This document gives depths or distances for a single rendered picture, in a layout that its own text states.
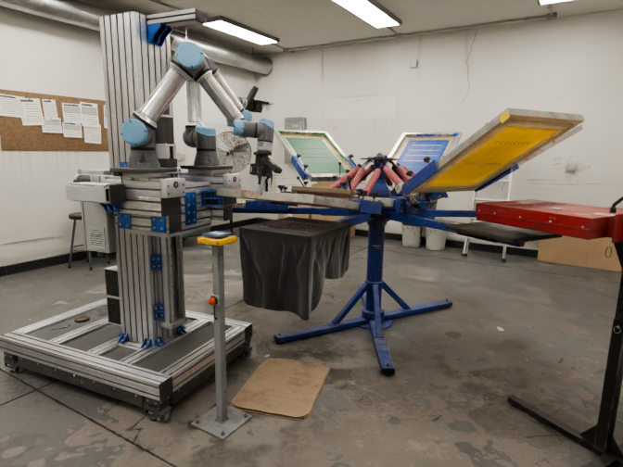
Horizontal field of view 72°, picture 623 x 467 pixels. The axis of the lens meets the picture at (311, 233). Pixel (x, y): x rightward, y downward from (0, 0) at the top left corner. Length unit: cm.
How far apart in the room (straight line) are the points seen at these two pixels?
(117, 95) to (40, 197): 323
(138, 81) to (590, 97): 525
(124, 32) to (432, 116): 485
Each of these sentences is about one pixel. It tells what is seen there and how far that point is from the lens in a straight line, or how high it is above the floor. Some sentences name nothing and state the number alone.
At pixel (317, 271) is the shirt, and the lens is 219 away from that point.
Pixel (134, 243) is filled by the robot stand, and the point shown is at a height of 83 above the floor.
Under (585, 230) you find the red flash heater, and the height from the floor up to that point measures 105.
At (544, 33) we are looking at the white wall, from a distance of 655.
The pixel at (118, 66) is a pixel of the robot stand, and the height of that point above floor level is 177.
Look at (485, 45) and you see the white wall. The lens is 662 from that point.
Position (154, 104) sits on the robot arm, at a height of 155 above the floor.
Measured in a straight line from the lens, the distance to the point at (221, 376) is 227.
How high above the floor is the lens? 135
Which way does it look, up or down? 11 degrees down
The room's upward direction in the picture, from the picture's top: 1 degrees clockwise
